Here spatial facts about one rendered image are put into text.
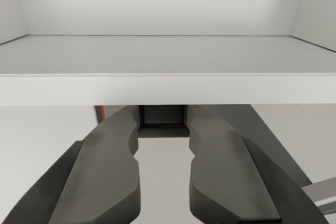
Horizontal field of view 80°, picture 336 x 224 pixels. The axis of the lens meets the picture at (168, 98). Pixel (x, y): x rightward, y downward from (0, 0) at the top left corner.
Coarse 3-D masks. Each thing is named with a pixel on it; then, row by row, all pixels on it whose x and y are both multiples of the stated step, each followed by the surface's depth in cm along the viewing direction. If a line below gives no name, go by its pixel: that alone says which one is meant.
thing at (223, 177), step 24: (192, 120) 11; (216, 120) 11; (192, 144) 11; (216, 144) 9; (240, 144) 9; (192, 168) 8; (216, 168) 8; (240, 168) 8; (192, 192) 7; (216, 192) 7; (240, 192) 7; (264, 192) 7; (216, 216) 7; (240, 216) 6; (264, 216) 6
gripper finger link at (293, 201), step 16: (256, 144) 9; (256, 160) 8; (272, 160) 8; (272, 176) 8; (288, 176) 8; (272, 192) 7; (288, 192) 7; (304, 192) 7; (288, 208) 6; (304, 208) 6
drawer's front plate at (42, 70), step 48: (0, 48) 13; (48, 48) 14; (96, 48) 14; (144, 48) 14; (192, 48) 14; (240, 48) 14; (288, 48) 14; (0, 96) 10; (48, 96) 10; (96, 96) 10; (144, 96) 10; (192, 96) 10; (240, 96) 10; (288, 96) 11
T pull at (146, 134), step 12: (144, 108) 13; (156, 108) 13; (168, 108) 13; (180, 108) 13; (144, 120) 13; (156, 120) 13; (168, 120) 13; (180, 120) 13; (144, 132) 13; (156, 132) 13; (168, 132) 13; (180, 132) 13
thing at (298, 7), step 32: (0, 0) 14; (32, 0) 16; (64, 0) 16; (96, 0) 16; (128, 0) 16; (160, 0) 16; (192, 0) 17; (224, 0) 17; (256, 0) 17; (288, 0) 17; (320, 0) 15; (0, 32) 14; (32, 32) 17; (64, 32) 17; (96, 32) 17; (128, 32) 18; (160, 32) 18; (192, 32) 18; (224, 32) 18; (256, 32) 18; (288, 32) 18; (320, 32) 15
